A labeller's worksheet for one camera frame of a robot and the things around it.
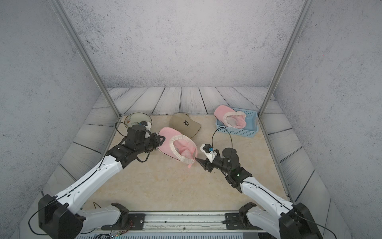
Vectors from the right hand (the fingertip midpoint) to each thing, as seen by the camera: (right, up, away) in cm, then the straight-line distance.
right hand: (200, 154), depth 77 cm
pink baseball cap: (-13, +2, +14) cm, 19 cm away
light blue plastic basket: (+36, +11, +29) cm, 48 cm away
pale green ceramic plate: (-42, +19, +22) cm, 51 cm away
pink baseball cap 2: (+23, +21, +37) cm, 48 cm away
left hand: (-17, +8, 0) cm, 18 cm away
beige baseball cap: (-12, +16, +31) cm, 37 cm away
